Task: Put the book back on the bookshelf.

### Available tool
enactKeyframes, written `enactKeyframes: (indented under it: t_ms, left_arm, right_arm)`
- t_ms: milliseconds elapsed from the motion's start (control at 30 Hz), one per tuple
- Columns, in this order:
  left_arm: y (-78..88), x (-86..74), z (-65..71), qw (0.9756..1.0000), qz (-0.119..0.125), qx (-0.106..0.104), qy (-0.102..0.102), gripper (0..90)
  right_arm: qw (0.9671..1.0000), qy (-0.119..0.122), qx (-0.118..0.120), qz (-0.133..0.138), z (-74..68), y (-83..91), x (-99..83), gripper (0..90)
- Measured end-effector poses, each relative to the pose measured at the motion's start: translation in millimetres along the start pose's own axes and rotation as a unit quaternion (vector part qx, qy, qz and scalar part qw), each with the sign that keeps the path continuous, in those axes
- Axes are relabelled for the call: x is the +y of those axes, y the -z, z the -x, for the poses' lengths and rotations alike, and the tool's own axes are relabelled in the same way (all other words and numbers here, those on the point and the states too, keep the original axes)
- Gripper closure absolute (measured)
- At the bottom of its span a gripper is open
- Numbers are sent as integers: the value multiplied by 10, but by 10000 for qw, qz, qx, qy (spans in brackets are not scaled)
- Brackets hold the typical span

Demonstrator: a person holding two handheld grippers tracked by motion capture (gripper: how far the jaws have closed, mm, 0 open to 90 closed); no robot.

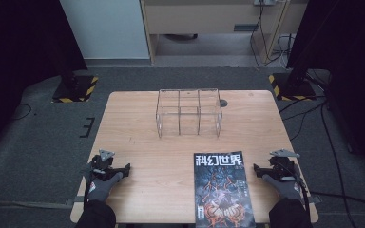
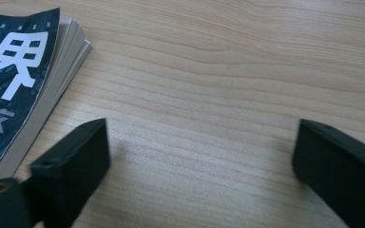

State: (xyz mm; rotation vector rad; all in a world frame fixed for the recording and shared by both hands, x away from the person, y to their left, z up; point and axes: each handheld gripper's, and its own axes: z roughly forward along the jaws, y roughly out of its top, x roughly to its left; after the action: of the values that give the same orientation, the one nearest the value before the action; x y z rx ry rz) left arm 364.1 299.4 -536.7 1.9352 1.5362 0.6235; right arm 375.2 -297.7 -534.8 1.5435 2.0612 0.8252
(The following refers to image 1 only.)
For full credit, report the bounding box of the black stand pole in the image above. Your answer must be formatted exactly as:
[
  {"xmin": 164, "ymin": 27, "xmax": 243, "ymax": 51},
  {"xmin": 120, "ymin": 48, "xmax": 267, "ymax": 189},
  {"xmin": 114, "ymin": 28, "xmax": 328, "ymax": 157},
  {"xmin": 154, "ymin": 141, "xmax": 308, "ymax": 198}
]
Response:
[{"xmin": 286, "ymin": 0, "xmax": 340, "ymax": 91}]

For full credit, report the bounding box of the black floor cable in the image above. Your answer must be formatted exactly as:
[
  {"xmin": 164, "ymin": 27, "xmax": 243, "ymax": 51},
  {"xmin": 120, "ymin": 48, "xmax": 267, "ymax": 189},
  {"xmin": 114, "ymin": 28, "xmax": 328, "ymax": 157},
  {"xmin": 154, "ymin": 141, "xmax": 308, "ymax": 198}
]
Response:
[
  {"xmin": 320, "ymin": 103, "xmax": 359, "ymax": 228},
  {"xmin": 310, "ymin": 190, "xmax": 365, "ymax": 211},
  {"xmin": 10, "ymin": 103, "xmax": 33, "ymax": 121}
]

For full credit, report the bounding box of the black stand base striped edge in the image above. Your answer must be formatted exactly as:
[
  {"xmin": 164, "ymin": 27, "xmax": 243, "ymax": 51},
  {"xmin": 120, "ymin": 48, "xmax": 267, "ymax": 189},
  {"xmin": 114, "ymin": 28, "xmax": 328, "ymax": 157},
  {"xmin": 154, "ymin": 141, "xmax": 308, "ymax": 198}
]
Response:
[
  {"xmin": 268, "ymin": 72, "xmax": 317, "ymax": 102},
  {"xmin": 51, "ymin": 75, "xmax": 100, "ymax": 104}
]

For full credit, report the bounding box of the beige wooden desk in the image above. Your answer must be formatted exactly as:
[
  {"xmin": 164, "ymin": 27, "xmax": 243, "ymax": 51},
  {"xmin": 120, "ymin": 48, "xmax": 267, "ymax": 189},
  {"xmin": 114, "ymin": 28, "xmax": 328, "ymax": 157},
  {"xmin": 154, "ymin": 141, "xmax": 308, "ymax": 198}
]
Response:
[{"xmin": 139, "ymin": 0, "xmax": 309, "ymax": 66}]

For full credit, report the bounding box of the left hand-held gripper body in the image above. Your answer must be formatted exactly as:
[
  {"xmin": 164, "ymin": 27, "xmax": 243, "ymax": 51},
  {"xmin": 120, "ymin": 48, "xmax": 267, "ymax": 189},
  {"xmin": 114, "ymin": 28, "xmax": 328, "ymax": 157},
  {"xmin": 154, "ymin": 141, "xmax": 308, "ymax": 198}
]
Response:
[{"xmin": 89, "ymin": 148, "xmax": 118, "ymax": 179}]

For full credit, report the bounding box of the white panel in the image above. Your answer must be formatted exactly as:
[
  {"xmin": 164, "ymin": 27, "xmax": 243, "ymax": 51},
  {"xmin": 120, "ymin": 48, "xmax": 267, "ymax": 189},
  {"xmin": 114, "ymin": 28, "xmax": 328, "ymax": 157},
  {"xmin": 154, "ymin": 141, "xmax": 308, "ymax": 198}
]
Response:
[{"xmin": 59, "ymin": 0, "xmax": 150, "ymax": 60}]

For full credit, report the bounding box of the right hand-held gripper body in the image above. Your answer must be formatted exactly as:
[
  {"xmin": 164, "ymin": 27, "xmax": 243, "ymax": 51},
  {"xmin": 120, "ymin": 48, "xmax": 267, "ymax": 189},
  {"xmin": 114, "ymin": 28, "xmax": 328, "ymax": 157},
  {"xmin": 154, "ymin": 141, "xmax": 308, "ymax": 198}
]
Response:
[{"xmin": 268, "ymin": 148, "xmax": 300, "ymax": 182}]

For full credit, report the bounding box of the dark illustrated magazine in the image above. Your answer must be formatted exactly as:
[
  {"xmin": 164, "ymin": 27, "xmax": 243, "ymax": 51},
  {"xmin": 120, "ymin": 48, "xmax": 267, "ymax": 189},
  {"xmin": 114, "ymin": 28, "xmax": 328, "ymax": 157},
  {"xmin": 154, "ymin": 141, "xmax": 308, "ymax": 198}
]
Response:
[{"xmin": 193, "ymin": 150, "xmax": 257, "ymax": 228}]

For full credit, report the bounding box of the person's right hand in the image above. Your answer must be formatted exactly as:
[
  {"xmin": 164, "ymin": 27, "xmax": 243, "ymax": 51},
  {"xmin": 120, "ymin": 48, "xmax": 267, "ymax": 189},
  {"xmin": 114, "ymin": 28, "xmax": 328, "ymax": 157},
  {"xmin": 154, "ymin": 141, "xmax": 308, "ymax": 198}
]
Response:
[{"xmin": 261, "ymin": 174, "xmax": 304, "ymax": 201}]

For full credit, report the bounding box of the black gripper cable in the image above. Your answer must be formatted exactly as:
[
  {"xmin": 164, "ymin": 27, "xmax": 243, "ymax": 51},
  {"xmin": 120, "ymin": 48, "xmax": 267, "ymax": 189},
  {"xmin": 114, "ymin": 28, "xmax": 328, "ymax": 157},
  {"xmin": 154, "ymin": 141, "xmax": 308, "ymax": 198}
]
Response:
[
  {"xmin": 83, "ymin": 177, "xmax": 93, "ymax": 212},
  {"xmin": 293, "ymin": 165, "xmax": 312, "ymax": 218}
]

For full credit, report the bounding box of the person's left hand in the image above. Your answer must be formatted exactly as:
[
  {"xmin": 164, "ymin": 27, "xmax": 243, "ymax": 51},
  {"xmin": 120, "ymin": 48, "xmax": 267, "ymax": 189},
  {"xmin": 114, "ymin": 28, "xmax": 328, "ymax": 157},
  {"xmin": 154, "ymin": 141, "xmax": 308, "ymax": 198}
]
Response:
[{"xmin": 86, "ymin": 171, "xmax": 124, "ymax": 203}]

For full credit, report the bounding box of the black curtain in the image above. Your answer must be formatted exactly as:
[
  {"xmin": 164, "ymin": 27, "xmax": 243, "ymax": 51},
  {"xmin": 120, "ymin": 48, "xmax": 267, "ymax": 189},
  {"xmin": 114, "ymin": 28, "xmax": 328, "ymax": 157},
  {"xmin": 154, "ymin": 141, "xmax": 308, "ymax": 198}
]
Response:
[
  {"xmin": 286, "ymin": 0, "xmax": 365, "ymax": 174},
  {"xmin": 0, "ymin": 0, "xmax": 88, "ymax": 160}
]

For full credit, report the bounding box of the black hanging cable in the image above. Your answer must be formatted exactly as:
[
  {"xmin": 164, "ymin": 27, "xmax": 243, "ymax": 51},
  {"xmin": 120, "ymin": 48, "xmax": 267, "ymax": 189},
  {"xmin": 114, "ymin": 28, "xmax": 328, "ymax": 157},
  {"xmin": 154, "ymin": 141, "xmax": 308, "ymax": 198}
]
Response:
[{"xmin": 249, "ymin": 2, "xmax": 291, "ymax": 68}]

